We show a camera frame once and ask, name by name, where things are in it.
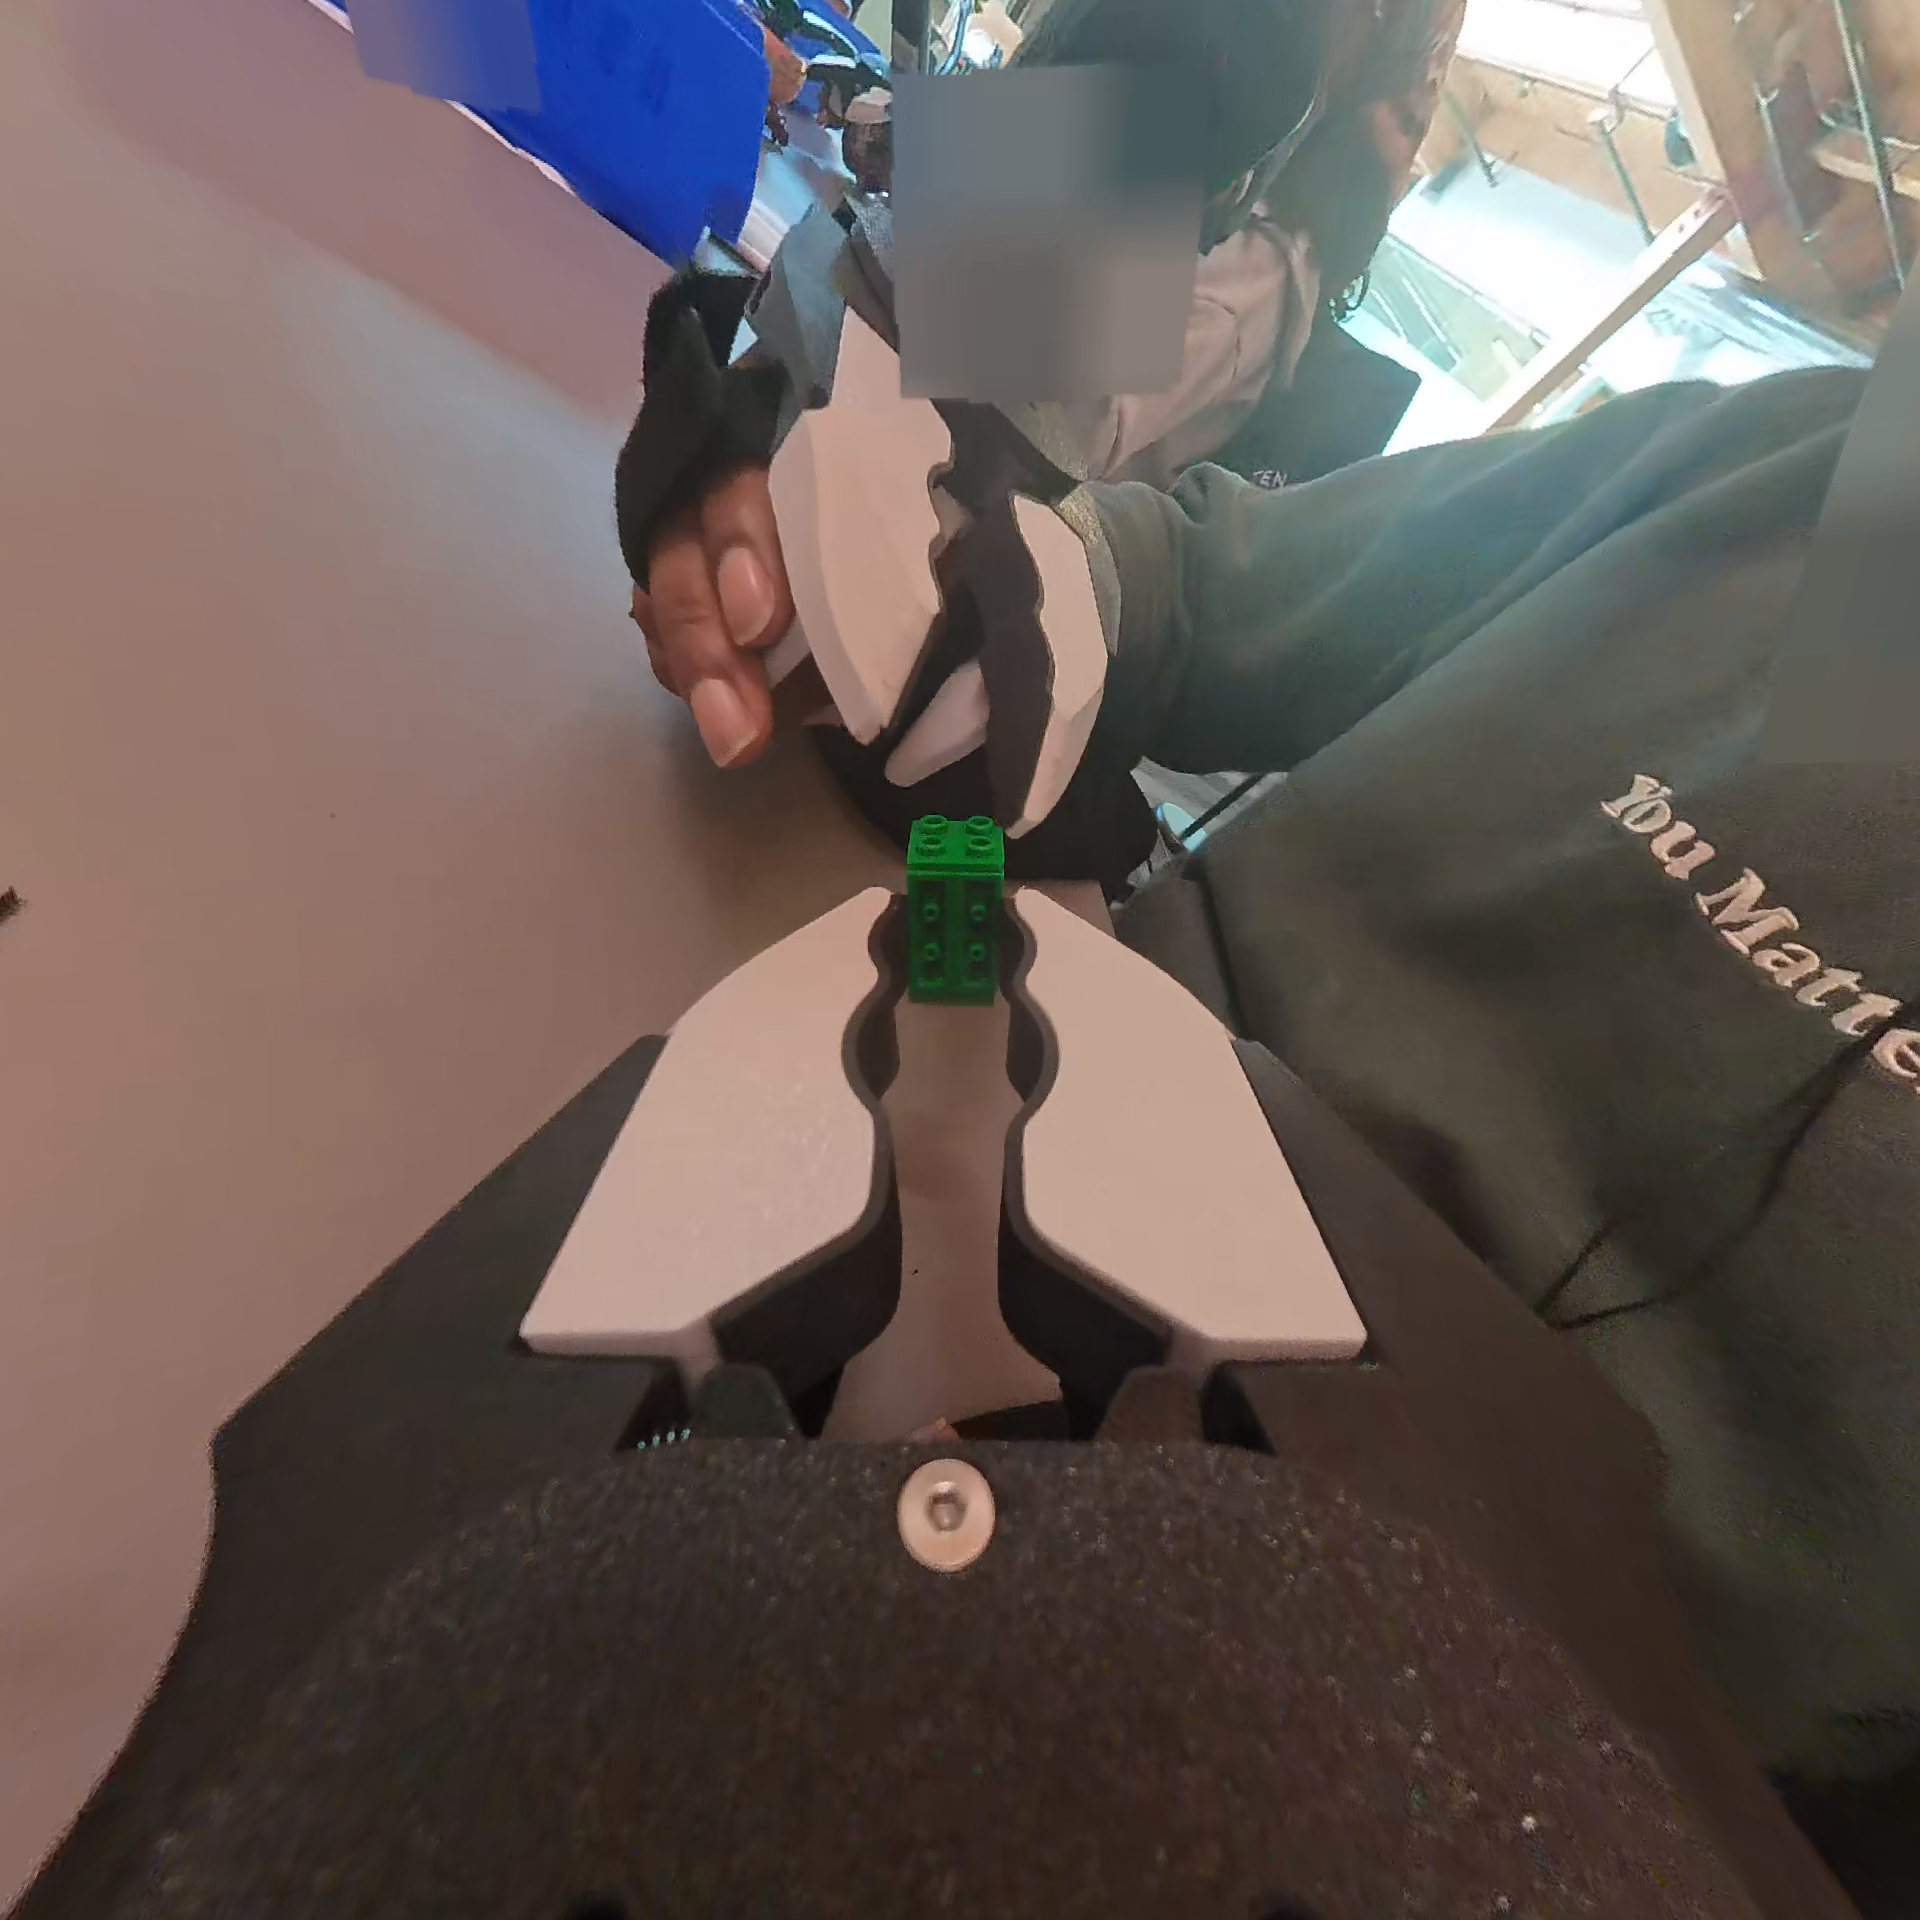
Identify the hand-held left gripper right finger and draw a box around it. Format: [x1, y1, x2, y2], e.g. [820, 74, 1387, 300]
[997, 893, 1373, 1366]

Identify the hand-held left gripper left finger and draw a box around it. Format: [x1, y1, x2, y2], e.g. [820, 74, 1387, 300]
[517, 886, 910, 1366]

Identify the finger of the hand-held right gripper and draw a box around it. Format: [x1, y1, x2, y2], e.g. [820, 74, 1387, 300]
[769, 307, 962, 746]
[1004, 494, 1121, 842]

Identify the green brick cactus block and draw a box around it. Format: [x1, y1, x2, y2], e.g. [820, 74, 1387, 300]
[906, 814, 1010, 1005]

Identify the grey desk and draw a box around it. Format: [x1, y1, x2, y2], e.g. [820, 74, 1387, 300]
[0, 0, 1143, 1876]

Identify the person's right hand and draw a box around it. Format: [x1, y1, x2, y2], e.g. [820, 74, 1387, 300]
[614, 277, 807, 771]

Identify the black chair armrest pad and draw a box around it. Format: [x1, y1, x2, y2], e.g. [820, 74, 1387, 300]
[811, 719, 1165, 890]

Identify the blue plastic bin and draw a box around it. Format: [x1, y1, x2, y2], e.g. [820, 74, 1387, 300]
[345, 0, 771, 259]

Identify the thin black cable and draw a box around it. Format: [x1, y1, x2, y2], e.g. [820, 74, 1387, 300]
[1545, 1050, 1920, 1330]

